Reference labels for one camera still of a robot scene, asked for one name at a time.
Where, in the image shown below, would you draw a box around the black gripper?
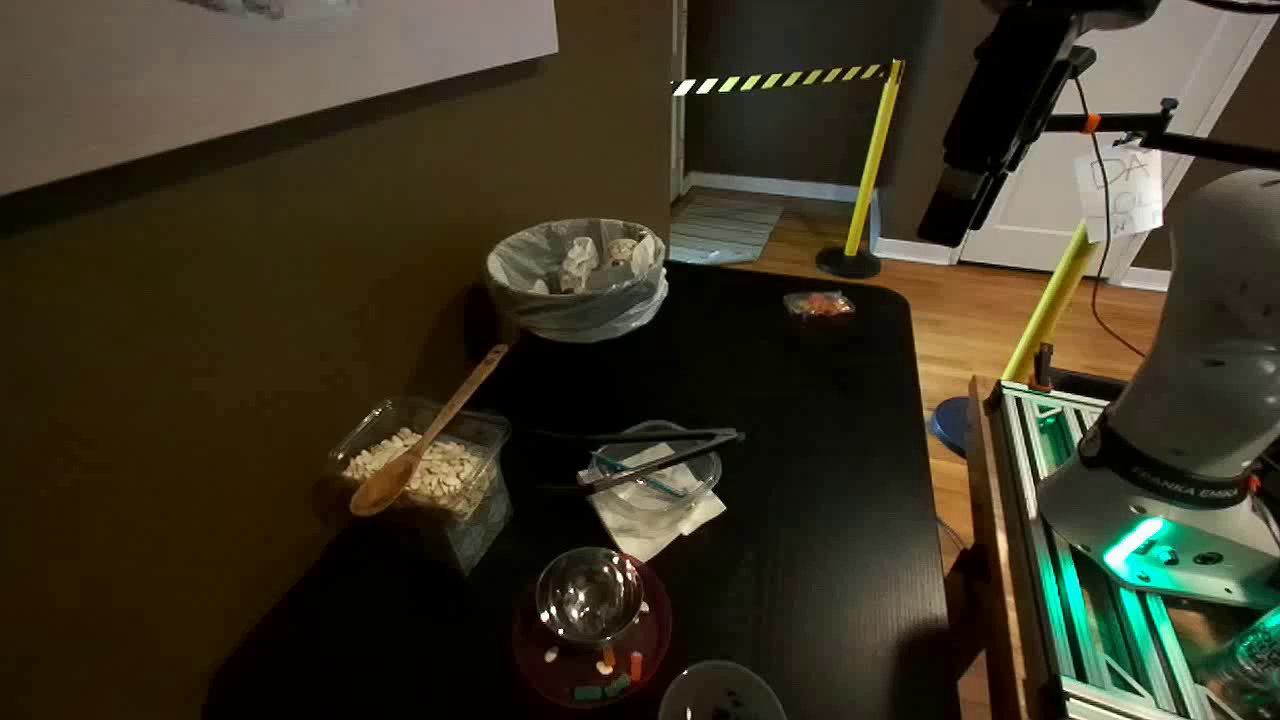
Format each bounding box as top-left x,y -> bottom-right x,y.
914,0 -> 1082,248

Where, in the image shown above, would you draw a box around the grey cup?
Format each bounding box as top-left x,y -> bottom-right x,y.
654,662 -> 787,720

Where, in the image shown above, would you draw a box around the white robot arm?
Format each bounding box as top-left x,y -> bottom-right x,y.
914,0 -> 1280,607

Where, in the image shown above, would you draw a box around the yellow black barrier tape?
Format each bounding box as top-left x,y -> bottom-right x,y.
673,61 -> 899,100

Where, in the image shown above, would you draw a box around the white door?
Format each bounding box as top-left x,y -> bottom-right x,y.
957,0 -> 1277,267

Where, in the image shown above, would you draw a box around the small snack packet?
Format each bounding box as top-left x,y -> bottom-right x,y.
785,294 -> 856,322

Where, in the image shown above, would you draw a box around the black tongs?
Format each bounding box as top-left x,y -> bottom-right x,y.
561,430 -> 744,495

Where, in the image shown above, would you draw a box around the white lined trash bin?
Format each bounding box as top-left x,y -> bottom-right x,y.
485,217 -> 667,343

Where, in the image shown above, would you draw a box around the clear glass bowl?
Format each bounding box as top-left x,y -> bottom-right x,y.
581,420 -> 726,505

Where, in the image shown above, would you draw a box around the white paper napkin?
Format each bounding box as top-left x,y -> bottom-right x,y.
591,479 -> 726,563

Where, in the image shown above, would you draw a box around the clear popcorn container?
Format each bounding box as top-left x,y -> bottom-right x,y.
329,397 -> 510,574

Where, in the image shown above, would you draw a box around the wooden spoon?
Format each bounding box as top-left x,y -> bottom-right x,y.
347,342 -> 507,515

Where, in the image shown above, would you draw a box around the yellow barrier post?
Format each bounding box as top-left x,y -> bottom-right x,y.
814,61 -> 902,281
926,221 -> 1099,455

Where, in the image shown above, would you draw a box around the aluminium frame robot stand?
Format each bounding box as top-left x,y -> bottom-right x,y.
975,385 -> 1280,720

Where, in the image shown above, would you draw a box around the whiteboard on wall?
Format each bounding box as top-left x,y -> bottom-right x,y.
0,0 -> 561,198

